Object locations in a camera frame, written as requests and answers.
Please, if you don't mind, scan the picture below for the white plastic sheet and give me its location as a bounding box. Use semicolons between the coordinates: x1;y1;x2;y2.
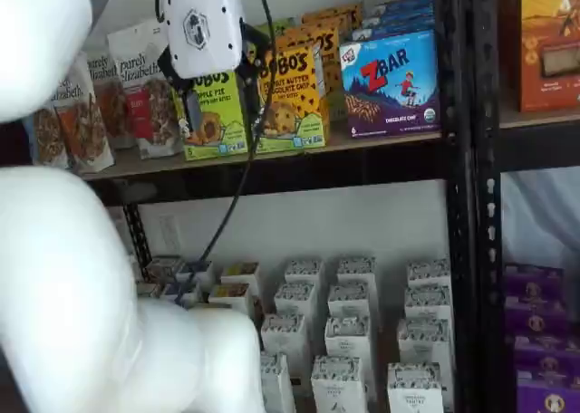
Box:
500;170;580;269

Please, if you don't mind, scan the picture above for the granola bag orange label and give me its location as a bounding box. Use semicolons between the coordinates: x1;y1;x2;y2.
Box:
47;53;116;175
84;45;137;150

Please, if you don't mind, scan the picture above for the orange Bobo's peanut butter box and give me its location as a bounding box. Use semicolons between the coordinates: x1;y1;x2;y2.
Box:
298;10;360;37
275;24;342;115
255;44;331;153
302;1;365;23

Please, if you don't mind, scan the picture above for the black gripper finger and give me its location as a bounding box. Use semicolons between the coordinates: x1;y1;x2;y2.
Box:
158;45;203;134
237;21;273;133

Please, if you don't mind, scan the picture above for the green Bobo's apple pie box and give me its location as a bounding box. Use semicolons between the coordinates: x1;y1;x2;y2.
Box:
174;66;249;162
266;17;299;41

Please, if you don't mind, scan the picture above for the long black cable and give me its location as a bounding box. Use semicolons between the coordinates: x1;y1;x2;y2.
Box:
174;0;276;308

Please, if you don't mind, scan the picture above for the white box green band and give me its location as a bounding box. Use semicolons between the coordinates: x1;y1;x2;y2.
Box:
146;255;183;283
134;281;163;300

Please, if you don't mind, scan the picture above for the white box blue band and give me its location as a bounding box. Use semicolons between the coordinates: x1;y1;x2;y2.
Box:
159;281;201;311
175;260;215;293

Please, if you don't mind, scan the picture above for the granola bag red label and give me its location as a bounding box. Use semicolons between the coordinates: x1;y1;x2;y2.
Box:
107;20;185;160

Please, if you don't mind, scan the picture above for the purely elizabeth granola bag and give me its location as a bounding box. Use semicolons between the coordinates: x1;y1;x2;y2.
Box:
22;107;69;169

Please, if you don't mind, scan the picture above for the white box yellow band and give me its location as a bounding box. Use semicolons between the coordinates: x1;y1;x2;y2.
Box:
207;283;254;318
219;261;261;297

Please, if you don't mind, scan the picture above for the purple snack box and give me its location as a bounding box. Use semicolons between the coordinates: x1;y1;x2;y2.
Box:
516;371;580;413
504;294;570;337
503;262;566;299
514;333;580;378

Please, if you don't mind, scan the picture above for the blue purple Zbar box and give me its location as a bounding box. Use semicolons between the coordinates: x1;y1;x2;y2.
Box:
339;28;441;139
373;0;434;14
351;18;435;43
361;5;435;27

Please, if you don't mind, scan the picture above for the white patterned pantry box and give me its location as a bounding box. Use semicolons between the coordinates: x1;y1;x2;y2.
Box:
327;283;378;320
386;361;444;413
284;257;324;293
324;315;373;365
260;312;313;380
405;258;453;293
403;284;454;324
396;317;455;370
336;255;378;291
273;281;317;318
259;351;296;413
310;354;369;413

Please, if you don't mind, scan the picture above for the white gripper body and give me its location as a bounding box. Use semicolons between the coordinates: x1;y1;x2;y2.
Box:
160;0;245;80

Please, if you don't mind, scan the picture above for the orange brown snack box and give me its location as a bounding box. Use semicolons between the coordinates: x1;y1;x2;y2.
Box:
516;0;580;114

